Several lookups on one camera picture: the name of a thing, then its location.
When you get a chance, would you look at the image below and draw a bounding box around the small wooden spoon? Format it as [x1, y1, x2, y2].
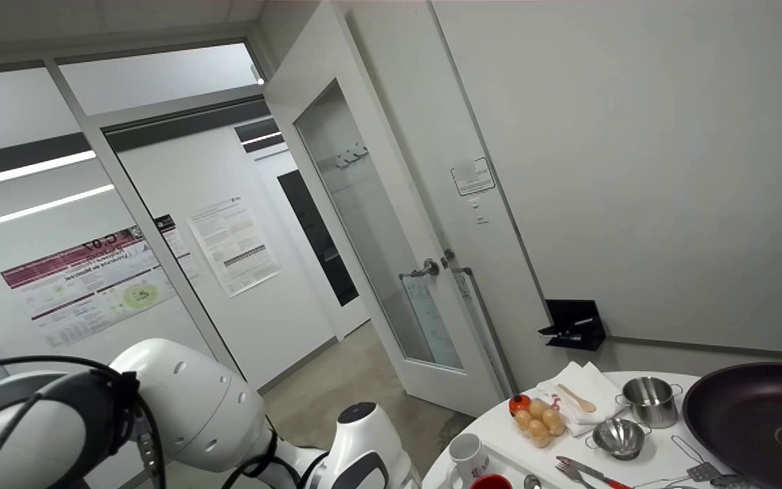
[557, 379, 600, 415]

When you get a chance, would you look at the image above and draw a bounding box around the small steel bowl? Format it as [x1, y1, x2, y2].
[585, 413, 652, 465]

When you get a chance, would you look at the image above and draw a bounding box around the white door with glass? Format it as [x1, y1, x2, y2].
[263, 0, 508, 421]

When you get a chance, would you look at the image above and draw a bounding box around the dark corridor door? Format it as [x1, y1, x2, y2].
[276, 169, 365, 310]

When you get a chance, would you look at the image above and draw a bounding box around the small white door sign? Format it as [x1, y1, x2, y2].
[449, 155, 501, 199]

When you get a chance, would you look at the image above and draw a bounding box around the white ceramic mug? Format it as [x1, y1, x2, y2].
[449, 432, 494, 489]

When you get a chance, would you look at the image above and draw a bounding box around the white folded napkin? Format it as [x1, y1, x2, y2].
[533, 357, 627, 439]

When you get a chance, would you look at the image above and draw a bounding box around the red enamel mug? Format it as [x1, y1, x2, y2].
[470, 470, 516, 489]

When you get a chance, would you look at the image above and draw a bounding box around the small steel pot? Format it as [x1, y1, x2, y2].
[619, 375, 687, 432]

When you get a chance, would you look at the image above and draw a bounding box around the steel spatula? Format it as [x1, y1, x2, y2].
[669, 432, 732, 485]

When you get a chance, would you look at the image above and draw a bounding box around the black frying pan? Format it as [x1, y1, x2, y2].
[679, 362, 782, 489]

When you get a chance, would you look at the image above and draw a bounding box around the silver door lever handle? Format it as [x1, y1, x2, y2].
[398, 254, 447, 283]

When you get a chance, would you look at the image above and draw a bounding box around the white paper wall notice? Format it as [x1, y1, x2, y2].
[189, 193, 282, 298]

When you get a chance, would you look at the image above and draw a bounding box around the black wall marker holder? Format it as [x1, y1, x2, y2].
[539, 295, 609, 352]

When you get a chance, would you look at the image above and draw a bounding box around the red handled knife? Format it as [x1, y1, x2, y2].
[554, 453, 637, 489]

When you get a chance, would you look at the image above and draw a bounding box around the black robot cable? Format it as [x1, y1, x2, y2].
[0, 352, 282, 489]

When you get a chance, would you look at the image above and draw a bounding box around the maroon header wall poster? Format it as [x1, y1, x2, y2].
[0, 223, 176, 352]

